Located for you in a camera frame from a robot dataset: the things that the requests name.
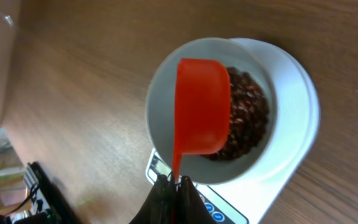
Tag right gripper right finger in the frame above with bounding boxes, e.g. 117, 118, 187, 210
174, 176, 216, 224

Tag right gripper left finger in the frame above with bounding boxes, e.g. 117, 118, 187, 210
129, 174, 176, 224

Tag orange measuring scoop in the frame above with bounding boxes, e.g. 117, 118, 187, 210
172, 58, 231, 183

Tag white digital kitchen scale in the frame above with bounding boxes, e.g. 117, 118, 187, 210
145, 40, 320, 223

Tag white round bowl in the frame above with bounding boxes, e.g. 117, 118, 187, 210
145, 37, 278, 185

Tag red beans in bowl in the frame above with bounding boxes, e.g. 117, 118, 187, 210
205, 67, 269, 161

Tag aluminium frame rail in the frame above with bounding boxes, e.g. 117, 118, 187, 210
10, 162, 81, 224

